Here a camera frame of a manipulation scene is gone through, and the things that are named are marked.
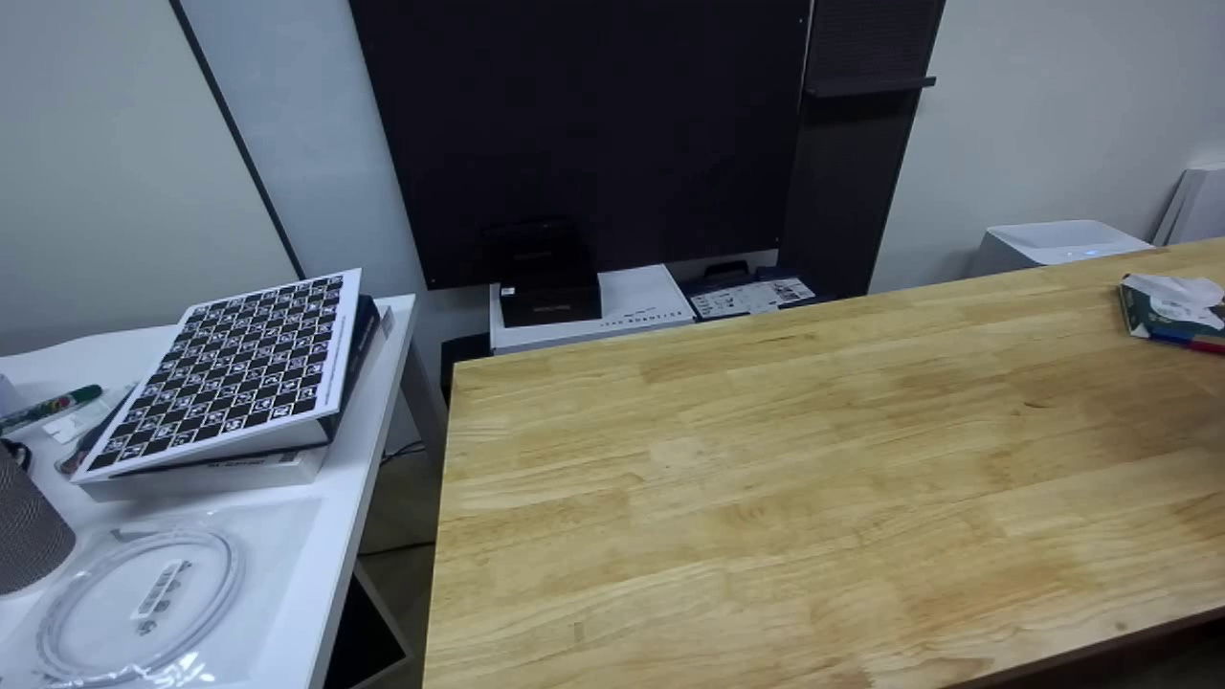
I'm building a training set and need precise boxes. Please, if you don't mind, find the black monitor stand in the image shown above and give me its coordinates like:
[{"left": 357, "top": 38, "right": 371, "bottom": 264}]
[{"left": 491, "top": 221, "right": 606, "bottom": 325}]

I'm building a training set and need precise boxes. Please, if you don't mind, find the grey keyboard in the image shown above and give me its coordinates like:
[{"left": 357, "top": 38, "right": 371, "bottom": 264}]
[{"left": 686, "top": 272, "right": 819, "bottom": 321}]

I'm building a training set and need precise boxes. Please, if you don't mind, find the black monitor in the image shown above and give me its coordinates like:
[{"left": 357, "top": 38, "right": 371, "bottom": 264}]
[{"left": 349, "top": 0, "right": 819, "bottom": 292}]

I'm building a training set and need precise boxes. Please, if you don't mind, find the white side table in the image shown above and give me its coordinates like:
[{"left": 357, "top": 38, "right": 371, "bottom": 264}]
[{"left": 0, "top": 292, "right": 422, "bottom": 689}]

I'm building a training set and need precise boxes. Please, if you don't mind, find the white cardboard box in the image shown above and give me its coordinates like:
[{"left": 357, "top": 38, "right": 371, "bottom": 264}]
[{"left": 972, "top": 214, "right": 1156, "bottom": 278}]

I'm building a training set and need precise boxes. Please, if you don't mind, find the dark teal book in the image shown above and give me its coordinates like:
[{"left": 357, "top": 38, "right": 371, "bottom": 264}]
[{"left": 1119, "top": 272, "right": 1225, "bottom": 358}]

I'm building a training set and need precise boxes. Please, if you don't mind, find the green marker pen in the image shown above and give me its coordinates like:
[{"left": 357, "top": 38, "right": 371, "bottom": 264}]
[{"left": 0, "top": 377, "right": 108, "bottom": 432}]

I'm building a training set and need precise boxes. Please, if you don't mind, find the white plastic bin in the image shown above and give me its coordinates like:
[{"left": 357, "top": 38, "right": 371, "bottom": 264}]
[{"left": 1152, "top": 158, "right": 1225, "bottom": 248}]

